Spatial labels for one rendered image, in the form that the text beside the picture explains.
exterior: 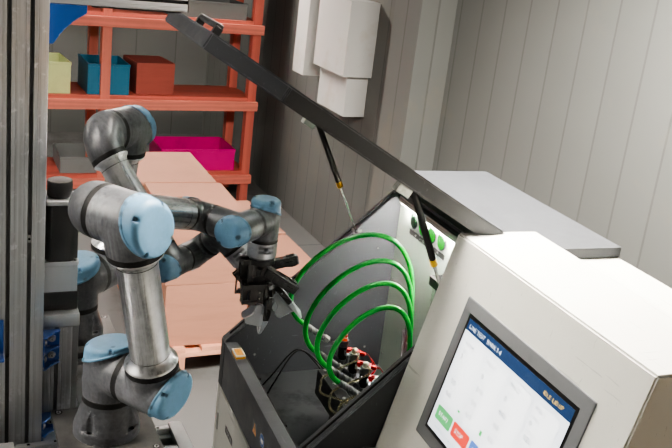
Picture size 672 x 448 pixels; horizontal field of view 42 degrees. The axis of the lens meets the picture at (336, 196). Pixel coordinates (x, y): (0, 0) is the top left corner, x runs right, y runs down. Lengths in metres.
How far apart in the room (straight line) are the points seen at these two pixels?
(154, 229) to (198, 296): 2.65
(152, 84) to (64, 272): 4.67
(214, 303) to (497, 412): 2.69
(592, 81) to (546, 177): 0.52
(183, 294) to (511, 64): 1.96
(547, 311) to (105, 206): 0.89
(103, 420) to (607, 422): 1.09
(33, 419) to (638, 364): 1.39
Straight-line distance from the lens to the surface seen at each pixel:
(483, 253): 2.01
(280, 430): 2.35
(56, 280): 2.20
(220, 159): 7.05
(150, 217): 1.70
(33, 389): 2.22
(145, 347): 1.88
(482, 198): 2.61
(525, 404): 1.82
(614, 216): 3.83
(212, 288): 4.36
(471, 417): 1.95
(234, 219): 2.03
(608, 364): 1.67
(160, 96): 6.74
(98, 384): 2.04
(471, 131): 4.68
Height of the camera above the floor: 2.20
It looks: 17 degrees down
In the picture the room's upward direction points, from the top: 7 degrees clockwise
